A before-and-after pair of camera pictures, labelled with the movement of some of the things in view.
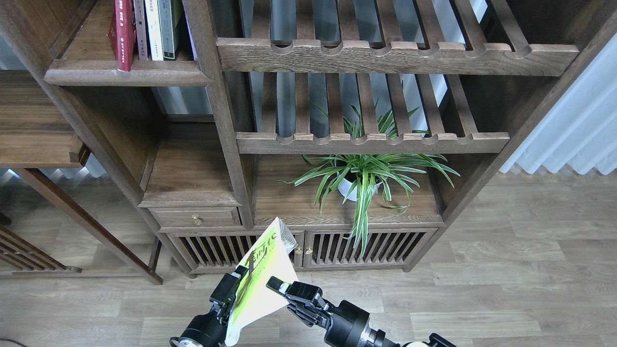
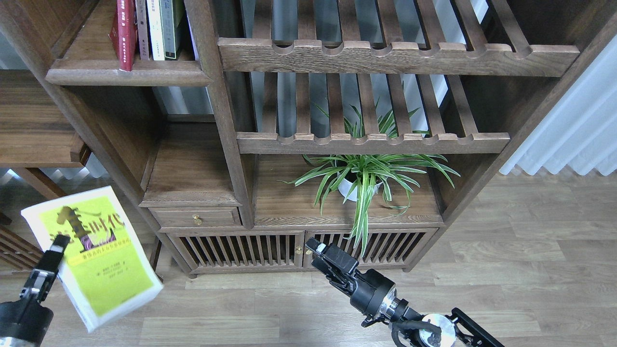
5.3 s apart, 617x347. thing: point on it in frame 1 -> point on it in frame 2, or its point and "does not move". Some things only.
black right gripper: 342,324 -> 370,290
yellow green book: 268,258 -> 105,270
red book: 121,34 does not move
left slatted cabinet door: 223,251 does not move
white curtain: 578,129 does not move
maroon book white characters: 140,20 does not move
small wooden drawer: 169,217 does not move
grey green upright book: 169,12 does not move
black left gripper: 207,330 -> 25,321
